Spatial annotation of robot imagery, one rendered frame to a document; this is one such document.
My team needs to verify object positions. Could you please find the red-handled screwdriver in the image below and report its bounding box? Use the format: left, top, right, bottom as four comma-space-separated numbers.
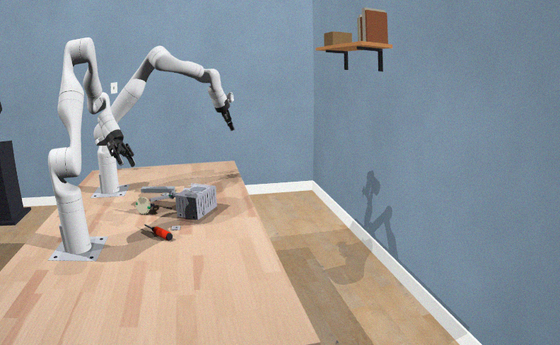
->
144, 224, 173, 240

